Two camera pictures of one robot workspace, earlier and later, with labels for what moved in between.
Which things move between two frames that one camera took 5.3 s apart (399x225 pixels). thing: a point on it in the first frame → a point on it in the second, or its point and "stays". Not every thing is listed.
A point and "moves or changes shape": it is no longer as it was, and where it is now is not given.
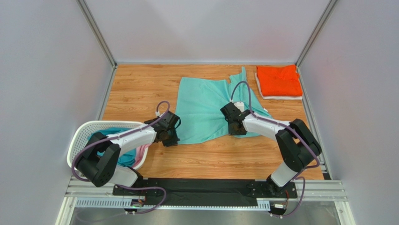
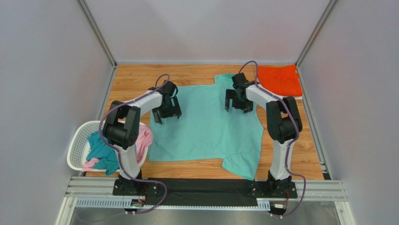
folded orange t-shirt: x=282 y=80 stays
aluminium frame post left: x=99 y=39 stays
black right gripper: x=234 y=128 → x=238 y=100
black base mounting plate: x=204 y=192 stays
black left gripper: x=173 y=141 → x=175 y=110
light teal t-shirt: x=199 y=114 moves or changes shape
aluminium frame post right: x=325 y=18 stays
